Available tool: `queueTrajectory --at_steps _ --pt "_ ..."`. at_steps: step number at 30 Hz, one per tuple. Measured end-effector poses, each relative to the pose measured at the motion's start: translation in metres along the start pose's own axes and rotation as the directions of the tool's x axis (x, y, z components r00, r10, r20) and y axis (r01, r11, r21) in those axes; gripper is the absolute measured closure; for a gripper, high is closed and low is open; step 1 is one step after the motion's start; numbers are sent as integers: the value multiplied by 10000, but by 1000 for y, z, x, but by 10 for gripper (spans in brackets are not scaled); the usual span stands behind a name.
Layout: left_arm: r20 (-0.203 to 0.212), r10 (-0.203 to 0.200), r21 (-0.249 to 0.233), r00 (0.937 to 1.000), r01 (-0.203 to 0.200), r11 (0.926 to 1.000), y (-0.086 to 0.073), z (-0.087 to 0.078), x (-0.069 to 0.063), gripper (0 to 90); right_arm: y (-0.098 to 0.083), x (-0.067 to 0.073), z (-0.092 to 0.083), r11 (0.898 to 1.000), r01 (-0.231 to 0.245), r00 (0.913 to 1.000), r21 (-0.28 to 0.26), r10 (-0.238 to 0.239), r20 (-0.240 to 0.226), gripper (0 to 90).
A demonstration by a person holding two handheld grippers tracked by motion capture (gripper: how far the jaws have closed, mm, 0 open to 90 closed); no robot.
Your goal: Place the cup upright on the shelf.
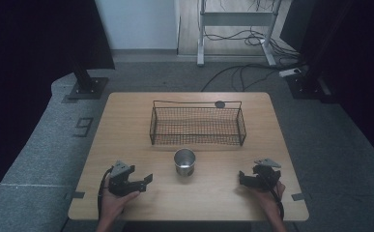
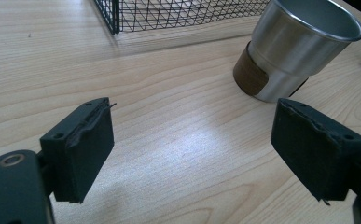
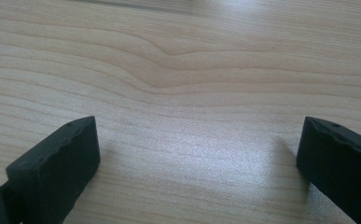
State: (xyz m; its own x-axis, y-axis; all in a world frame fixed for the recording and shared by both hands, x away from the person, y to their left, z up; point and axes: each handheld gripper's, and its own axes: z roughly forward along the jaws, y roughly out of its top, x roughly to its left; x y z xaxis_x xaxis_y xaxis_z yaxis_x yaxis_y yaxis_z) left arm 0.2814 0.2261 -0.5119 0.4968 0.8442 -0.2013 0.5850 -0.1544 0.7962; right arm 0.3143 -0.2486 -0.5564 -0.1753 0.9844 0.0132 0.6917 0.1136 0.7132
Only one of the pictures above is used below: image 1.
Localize black curtain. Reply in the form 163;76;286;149
279;0;374;172
0;0;116;214

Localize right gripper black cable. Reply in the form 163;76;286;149
269;184;286;222

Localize black wire mesh basket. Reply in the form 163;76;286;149
148;100;248;147

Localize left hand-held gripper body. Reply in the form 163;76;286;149
107;159;144;197

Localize metal cup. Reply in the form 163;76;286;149
173;147;197;178

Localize person's left hand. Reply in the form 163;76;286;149
100;178;141;222

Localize white power strip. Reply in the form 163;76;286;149
277;67;302;78

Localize dark tape number mark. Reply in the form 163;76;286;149
73;117;95;138

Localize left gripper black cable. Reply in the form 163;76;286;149
97;166;115;220

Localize black floor cables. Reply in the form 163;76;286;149
200;0;308;93

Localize person's right hand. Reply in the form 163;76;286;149
254;181;287;217

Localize black stand with base plate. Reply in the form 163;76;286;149
67;59;110;101
285;0;353;104

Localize white metal desk frame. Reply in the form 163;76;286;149
196;0;284;68

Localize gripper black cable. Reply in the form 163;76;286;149
97;166;115;220
269;184;286;222

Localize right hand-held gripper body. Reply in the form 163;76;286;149
251;158;282;193

